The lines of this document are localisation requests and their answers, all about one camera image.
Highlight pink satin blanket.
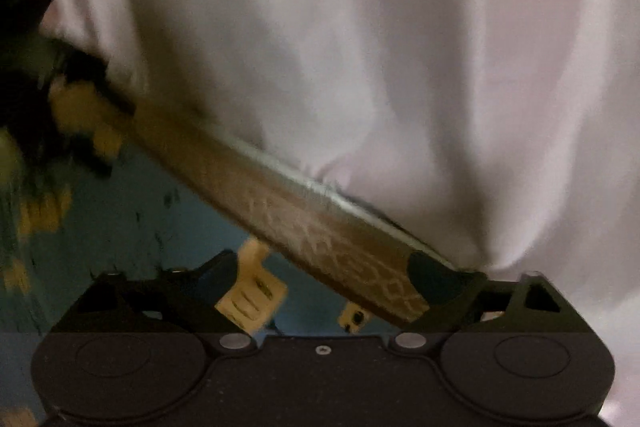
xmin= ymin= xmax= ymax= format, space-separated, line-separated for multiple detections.
xmin=50 ymin=0 xmax=639 ymax=426

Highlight blue patterned pants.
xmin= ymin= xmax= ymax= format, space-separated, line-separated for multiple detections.
xmin=0 ymin=0 xmax=374 ymax=427

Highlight brown bamboo bed mat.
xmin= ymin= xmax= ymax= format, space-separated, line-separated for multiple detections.
xmin=51 ymin=84 xmax=444 ymax=325

